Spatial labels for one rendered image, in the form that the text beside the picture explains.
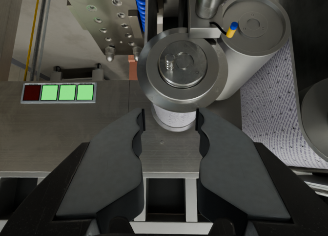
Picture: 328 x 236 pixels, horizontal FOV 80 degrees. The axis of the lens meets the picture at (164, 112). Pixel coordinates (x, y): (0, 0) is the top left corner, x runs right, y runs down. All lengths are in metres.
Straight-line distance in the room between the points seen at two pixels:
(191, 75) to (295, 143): 0.20
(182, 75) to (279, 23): 0.20
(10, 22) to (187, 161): 1.04
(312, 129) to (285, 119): 0.04
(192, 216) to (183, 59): 0.47
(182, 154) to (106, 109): 0.28
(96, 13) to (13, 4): 0.75
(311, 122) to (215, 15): 0.22
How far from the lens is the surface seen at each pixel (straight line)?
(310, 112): 0.38
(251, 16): 0.40
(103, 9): 0.58
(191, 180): 0.64
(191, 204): 0.65
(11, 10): 1.28
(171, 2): 0.74
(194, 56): 0.32
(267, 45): 0.38
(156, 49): 0.33
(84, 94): 0.70
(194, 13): 0.33
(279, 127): 0.41
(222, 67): 0.34
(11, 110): 0.83
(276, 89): 0.42
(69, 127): 0.71
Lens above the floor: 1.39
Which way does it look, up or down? 12 degrees down
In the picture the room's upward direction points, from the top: 180 degrees counter-clockwise
